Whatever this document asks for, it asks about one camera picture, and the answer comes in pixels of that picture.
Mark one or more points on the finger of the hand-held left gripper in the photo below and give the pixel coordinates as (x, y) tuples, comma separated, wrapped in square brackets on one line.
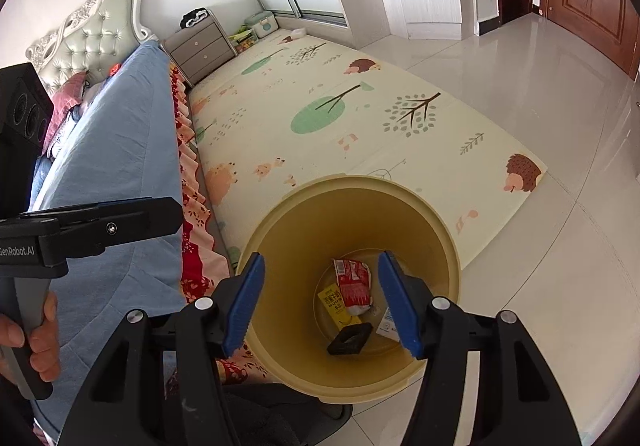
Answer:
[(111, 227)]

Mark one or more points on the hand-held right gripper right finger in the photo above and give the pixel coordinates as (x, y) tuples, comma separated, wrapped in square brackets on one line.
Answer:
[(397, 308)]

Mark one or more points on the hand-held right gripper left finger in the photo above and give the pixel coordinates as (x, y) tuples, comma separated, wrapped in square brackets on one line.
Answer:
[(245, 308)]

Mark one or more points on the small white carton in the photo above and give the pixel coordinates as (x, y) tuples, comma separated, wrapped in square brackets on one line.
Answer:
[(386, 323)]

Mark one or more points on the red and white snack wrapper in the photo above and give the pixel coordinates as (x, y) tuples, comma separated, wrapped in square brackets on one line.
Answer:
[(352, 283)]

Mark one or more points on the black plastic piece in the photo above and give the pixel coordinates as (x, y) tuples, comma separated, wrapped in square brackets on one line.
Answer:
[(350, 338)]

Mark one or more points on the yellow drink packet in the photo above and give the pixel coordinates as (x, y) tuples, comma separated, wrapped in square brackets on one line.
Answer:
[(330, 303)]

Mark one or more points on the yellow plastic trash bin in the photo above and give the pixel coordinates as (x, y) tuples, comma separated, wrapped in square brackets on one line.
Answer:
[(300, 236)]

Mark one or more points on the person's left hand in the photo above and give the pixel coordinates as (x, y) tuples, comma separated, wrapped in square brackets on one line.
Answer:
[(47, 346)]

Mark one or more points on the pink pillow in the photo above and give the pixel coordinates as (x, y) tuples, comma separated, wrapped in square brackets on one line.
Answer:
[(65, 106)]

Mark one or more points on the blue bedsheet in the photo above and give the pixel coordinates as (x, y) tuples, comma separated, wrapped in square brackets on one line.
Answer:
[(115, 161)]

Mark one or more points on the floral bed skirt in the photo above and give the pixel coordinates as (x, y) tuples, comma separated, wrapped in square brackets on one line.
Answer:
[(192, 226)]

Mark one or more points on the small red item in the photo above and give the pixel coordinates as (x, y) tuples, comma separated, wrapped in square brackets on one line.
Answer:
[(114, 69)]

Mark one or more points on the tufted white headboard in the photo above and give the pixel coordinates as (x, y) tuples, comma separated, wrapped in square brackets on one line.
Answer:
[(95, 31)]

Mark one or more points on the cartoon printed play mat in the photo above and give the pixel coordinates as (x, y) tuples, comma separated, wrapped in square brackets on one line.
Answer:
[(350, 136)]

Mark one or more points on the grey nightstand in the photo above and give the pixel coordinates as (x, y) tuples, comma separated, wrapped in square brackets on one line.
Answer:
[(200, 48)]

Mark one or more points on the black and white cloth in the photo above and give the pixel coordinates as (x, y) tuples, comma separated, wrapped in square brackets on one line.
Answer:
[(194, 18)]

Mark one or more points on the box of toys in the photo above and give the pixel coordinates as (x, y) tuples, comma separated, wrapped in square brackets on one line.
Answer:
[(242, 41)]

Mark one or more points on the mint storage box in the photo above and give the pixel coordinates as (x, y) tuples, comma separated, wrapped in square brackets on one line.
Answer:
[(261, 25)]

